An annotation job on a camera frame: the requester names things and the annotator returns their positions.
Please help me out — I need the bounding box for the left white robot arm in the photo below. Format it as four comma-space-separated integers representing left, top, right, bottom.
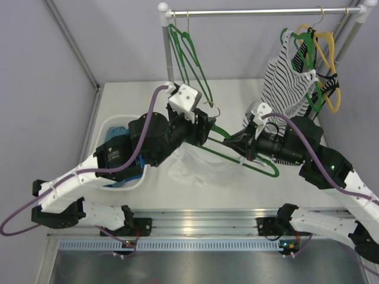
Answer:
31, 106, 216, 235

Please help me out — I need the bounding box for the dark blue garment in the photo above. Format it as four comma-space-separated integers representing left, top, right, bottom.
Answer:
107, 155, 145, 188

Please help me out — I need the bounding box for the striped tank top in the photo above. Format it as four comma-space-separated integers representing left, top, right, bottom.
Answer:
261, 28, 318, 118

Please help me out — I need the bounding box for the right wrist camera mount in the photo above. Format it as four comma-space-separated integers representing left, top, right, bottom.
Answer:
245, 101, 272, 140

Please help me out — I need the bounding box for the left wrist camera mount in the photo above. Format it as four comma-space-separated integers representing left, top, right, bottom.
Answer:
164, 81, 203, 124

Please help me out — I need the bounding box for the dark striped garment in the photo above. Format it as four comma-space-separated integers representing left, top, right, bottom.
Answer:
272, 28, 340, 165

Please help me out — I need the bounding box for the green hanger with striped top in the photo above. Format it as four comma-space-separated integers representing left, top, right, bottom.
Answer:
275, 28, 319, 117

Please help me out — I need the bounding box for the yellow hanger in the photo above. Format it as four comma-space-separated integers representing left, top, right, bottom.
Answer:
297, 6, 341, 113

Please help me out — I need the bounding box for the light blue garment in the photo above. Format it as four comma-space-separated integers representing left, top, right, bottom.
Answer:
104, 127, 129, 142

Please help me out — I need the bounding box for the white clothes rack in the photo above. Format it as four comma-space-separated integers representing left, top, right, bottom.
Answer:
158, 0, 379, 154

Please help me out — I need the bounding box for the white tank top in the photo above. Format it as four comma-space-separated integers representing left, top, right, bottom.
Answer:
168, 143, 244, 187

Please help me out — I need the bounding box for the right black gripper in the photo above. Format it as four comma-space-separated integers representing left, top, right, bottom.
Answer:
223, 120, 304, 165

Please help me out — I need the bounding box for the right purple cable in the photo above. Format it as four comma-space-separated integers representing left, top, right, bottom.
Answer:
262, 114, 379, 277

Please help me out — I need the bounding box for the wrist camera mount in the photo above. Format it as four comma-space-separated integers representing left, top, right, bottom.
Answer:
245, 101, 272, 140
164, 81, 203, 124

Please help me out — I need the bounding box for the white plastic laundry basket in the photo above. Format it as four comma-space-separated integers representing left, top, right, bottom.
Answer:
94, 115, 147, 192

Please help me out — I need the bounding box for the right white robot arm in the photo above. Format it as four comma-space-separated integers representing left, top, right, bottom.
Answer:
222, 117, 378, 263

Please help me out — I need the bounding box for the aluminium mounting rail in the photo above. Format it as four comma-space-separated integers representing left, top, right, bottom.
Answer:
47, 208, 353, 254

